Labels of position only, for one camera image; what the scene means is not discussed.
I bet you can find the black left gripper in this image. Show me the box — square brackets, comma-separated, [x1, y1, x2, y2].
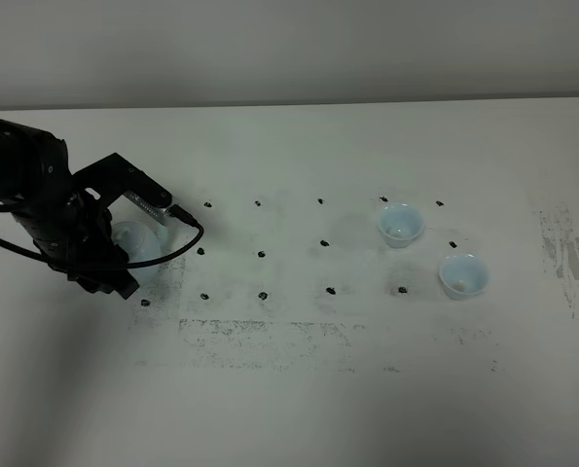
[16, 153, 172, 299]

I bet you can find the black camera cable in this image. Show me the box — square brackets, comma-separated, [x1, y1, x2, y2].
[0, 56, 205, 271]

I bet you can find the light blue teacup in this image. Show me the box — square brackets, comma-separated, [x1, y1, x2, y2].
[438, 254, 489, 301]
[377, 202, 425, 248]

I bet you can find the light blue porcelain teapot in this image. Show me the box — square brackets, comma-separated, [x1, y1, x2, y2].
[112, 221, 171, 288]

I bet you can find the near light blue teacup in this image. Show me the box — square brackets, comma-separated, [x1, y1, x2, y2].
[438, 254, 489, 301]

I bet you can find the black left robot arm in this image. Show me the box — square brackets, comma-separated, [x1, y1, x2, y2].
[0, 120, 172, 299]

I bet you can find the grey wrist depth camera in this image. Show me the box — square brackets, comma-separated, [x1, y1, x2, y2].
[124, 191, 170, 227]

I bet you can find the far light blue teacup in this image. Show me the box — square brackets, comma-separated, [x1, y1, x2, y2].
[377, 202, 425, 248]

